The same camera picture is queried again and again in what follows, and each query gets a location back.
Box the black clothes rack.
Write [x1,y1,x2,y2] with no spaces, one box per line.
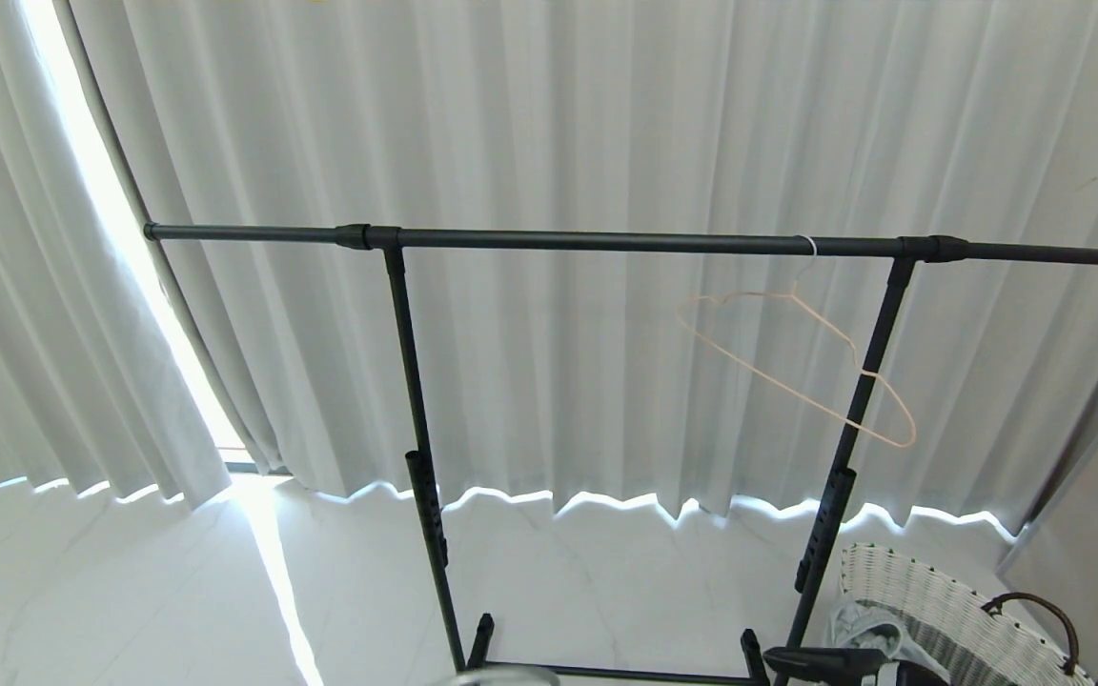
[144,222,1098,686]

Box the white laundry basket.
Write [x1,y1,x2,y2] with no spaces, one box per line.
[840,541,1093,686]

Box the white curtain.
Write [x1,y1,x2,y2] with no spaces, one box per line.
[53,0,1098,530]
[0,0,231,506]

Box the pale grey garment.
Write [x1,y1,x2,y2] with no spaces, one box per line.
[825,598,931,668]

